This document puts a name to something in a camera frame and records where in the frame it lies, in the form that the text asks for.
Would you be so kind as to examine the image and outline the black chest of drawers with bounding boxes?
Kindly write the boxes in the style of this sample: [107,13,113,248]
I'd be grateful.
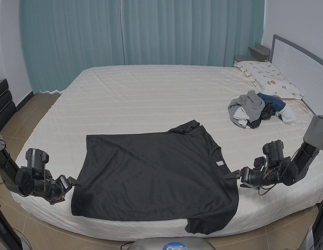
[0,78,16,131]

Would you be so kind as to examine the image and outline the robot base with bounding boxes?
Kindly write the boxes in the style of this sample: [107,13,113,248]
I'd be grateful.
[125,238,216,250]

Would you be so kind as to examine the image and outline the bed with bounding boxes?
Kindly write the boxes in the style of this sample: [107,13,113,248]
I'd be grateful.
[11,34,323,238]

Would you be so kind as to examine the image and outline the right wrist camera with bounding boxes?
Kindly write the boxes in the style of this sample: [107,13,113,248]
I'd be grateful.
[253,157,267,170]

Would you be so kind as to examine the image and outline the black T-shirt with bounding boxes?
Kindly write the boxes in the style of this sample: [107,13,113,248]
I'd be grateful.
[70,119,239,235]

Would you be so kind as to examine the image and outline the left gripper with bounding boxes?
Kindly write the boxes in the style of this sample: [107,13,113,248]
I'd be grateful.
[53,175,83,202]

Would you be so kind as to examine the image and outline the blue-green curtain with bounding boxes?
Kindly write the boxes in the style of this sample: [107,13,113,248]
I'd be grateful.
[20,0,125,94]
[121,0,265,68]

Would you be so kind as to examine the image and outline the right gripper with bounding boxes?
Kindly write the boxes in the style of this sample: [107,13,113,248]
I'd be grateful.
[223,166,259,191]

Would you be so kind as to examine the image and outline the white printed pillow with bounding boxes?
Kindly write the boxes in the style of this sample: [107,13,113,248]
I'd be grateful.
[233,61,304,99]

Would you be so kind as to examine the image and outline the pile of clothes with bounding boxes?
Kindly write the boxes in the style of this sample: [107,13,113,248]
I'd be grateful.
[228,90,296,129]

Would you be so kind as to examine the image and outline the grey bedside table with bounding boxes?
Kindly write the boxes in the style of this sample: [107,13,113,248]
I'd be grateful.
[234,42,271,63]

